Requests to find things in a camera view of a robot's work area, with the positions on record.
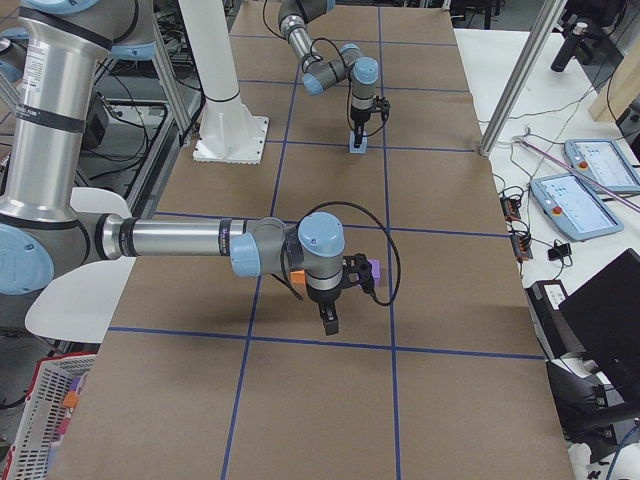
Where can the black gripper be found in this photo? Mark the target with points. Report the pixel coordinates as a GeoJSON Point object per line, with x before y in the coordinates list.
{"type": "Point", "coordinates": [359, 114]}

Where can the far teach pendant tablet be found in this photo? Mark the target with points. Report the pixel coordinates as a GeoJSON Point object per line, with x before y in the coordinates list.
{"type": "Point", "coordinates": [604, 162]}

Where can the near teach pendant tablet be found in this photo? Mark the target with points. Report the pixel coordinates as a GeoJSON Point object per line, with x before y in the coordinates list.
{"type": "Point", "coordinates": [574, 208]}

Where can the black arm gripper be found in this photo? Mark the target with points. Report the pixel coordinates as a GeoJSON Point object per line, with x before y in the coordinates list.
{"type": "Point", "coordinates": [321, 298]}

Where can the orange foam block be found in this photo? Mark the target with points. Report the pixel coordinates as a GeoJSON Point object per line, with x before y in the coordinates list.
{"type": "Point", "coordinates": [298, 277]}

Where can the aluminium frame post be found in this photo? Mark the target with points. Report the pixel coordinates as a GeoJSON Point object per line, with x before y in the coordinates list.
{"type": "Point", "coordinates": [550, 12]}

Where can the black laptop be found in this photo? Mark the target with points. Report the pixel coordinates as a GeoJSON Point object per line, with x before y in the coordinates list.
{"type": "Point", "coordinates": [604, 316]}

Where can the light blue foam block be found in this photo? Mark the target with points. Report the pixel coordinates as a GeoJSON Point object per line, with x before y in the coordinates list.
{"type": "Point", "coordinates": [357, 144]}

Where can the white plastic basket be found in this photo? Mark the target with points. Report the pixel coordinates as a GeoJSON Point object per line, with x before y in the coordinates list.
{"type": "Point", "coordinates": [39, 432]}

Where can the purple foam block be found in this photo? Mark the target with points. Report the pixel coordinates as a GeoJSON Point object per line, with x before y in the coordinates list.
{"type": "Point", "coordinates": [377, 272]}

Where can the black cylindrical device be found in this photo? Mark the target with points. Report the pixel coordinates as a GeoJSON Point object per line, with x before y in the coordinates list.
{"type": "Point", "coordinates": [569, 47]}

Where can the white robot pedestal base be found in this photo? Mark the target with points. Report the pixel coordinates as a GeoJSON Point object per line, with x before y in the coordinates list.
{"type": "Point", "coordinates": [228, 132]}

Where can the teach pendant tablet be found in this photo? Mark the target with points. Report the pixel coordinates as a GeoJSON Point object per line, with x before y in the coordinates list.
{"type": "Point", "coordinates": [574, 208]}
{"type": "Point", "coordinates": [604, 162]}

